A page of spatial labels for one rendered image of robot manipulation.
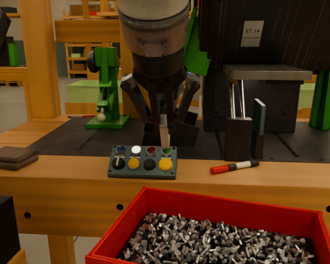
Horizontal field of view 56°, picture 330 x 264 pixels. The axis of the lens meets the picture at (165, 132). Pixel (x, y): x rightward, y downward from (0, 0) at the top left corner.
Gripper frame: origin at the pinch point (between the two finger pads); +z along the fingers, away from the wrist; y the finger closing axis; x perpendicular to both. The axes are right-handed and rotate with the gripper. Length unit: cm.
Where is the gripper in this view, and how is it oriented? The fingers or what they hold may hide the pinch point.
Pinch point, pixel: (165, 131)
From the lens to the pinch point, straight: 58.6
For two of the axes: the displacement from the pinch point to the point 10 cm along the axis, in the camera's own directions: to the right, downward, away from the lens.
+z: 0.6, 6.2, 7.8
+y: 10.0, 0.2, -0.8
